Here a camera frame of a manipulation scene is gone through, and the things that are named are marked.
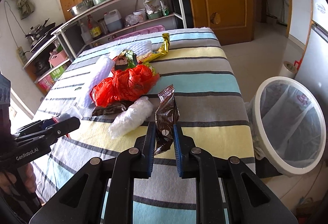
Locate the brown coffee snack wrapper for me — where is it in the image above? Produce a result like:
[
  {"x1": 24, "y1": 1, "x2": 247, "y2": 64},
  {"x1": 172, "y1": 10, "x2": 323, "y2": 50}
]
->
[{"x1": 155, "y1": 85, "x2": 180, "y2": 155}]

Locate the dark brown wrapper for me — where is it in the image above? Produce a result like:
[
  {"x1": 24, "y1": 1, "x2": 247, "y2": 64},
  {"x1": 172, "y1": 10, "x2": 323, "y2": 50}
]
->
[{"x1": 92, "y1": 101, "x2": 133, "y2": 116}]

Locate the red plastic bag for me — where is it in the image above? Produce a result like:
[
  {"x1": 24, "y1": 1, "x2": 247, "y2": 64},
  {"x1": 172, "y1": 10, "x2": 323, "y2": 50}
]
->
[{"x1": 90, "y1": 65, "x2": 159, "y2": 107}]

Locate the green snack bag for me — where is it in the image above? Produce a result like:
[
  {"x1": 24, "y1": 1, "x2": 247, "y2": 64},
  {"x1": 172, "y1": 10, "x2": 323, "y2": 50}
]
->
[{"x1": 113, "y1": 50, "x2": 138, "y2": 71}]

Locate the white trash bin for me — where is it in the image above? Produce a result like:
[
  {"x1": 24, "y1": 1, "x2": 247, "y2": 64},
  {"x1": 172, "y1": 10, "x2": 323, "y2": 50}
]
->
[{"x1": 247, "y1": 76, "x2": 327, "y2": 177}]

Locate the person's left hand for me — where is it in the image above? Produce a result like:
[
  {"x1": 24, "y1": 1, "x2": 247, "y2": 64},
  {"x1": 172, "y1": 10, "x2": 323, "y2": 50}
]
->
[{"x1": 0, "y1": 163, "x2": 37, "y2": 195}]

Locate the striped tablecloth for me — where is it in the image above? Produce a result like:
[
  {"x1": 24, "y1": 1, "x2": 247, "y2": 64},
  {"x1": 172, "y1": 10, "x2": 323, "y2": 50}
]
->
[{"x1": 32, "y1": 28, "x2": 255, "y2": 223}]

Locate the pink storage basket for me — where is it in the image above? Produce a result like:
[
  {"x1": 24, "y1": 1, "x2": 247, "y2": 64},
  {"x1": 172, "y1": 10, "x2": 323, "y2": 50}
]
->
[{"x1": 49, "y1": 50, "x2": 67, "y2": 67}]

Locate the black pan on stove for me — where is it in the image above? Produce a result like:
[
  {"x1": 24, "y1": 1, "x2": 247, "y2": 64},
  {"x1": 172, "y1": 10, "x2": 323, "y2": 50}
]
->
[{"x1": 25, "y1": 19, "x2": 62, "y2": 53}]

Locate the cooking oil bottle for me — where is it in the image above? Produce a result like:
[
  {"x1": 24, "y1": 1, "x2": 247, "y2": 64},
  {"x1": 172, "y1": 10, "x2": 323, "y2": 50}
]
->
[{"x1": 87, "y1": 15, "x2": 102, "y2": 40}]

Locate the gold yellow snack wrapper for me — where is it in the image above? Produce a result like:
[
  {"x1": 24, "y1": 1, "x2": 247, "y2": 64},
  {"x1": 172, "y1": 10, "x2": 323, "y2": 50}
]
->
[{"x1": 137, "y1": 33, "x2": 170, "y2": 64}]

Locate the white foam fruit net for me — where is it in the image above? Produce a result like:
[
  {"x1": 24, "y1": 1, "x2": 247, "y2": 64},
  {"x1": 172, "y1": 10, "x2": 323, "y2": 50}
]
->
[{"x1": 108, "y1": 40, "x2": 152, "y2": 60}]

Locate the steel mixing bowl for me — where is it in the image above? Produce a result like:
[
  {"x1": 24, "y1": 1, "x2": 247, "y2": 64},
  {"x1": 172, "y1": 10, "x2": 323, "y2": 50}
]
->
[{"x1": 67, "y1": 0, "x2": 94, "y2": 16}]

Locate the translucent bin liner bag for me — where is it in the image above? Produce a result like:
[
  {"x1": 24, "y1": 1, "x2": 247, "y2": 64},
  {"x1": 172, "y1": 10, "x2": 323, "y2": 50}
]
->
[{"x1": 244, "y1": 80, "x2": 322, "y2": 169}]

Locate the white plastic jug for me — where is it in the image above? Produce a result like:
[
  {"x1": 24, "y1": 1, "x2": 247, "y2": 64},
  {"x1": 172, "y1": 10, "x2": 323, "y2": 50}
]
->
[{"x1": 104, "y1": 9, "x2": 123, "y2": 33}]

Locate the pink plastic tray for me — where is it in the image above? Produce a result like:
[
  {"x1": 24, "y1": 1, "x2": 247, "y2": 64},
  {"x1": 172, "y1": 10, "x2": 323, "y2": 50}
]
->
[{"x1": 113, "y1": 25, "x2": 166, "y2": 41}]

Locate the white paper roll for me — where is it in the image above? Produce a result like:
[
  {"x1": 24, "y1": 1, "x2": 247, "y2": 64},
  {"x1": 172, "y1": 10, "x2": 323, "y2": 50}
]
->
[{"x1": 279, "y1": 61, "x2": 298, "y2": 78}]

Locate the white metal shelf rack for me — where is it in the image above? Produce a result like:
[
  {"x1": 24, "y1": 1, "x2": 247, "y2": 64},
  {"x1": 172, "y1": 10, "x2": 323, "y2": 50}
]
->
[{"x1": 23, "y1": 0, "x2": 187, "y2": 87}]

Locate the silver refrigerator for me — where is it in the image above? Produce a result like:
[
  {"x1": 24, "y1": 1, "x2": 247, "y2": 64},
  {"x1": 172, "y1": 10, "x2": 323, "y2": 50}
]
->
[{"x1": 296, "y1": 0, "x2": 328, "y2": 119}]

